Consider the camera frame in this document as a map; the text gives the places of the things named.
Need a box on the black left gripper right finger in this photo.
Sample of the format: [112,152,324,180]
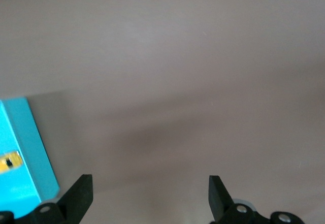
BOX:
[208,175,305,224]

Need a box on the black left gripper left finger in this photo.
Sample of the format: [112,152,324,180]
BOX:
[0,174,93,224]

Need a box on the yellow beetle toy car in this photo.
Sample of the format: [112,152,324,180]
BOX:
[0,150,24,174]

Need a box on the teal storage box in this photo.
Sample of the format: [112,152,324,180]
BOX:
[0,97,60,219]

